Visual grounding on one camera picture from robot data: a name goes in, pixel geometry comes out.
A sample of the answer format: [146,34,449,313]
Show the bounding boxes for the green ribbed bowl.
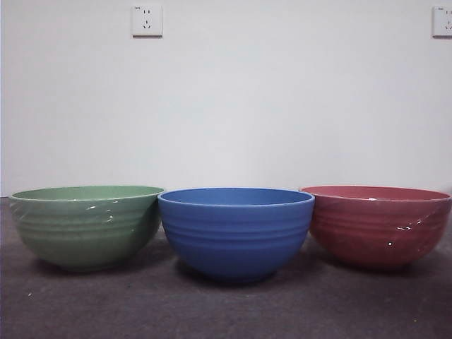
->
[7,184,166,273]

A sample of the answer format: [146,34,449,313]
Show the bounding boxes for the red ribbed bowl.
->
[299,184,452,272]

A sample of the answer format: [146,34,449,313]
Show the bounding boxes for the blue ribbed bowl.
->
[157,187,316,284]

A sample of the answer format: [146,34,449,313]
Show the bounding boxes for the white wall socket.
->
[131,4,164,38]
[432,6,452,38]

